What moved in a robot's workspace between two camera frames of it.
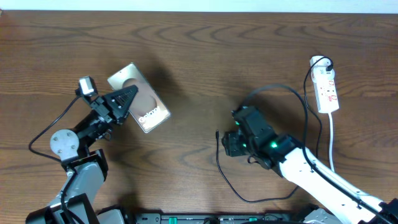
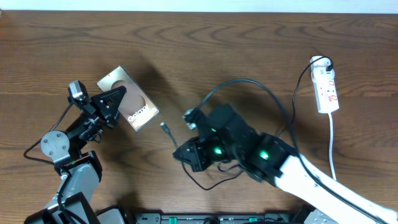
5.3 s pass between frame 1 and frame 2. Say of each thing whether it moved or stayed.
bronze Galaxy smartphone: moved
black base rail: stayed
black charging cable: moved
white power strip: stayed
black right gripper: moved
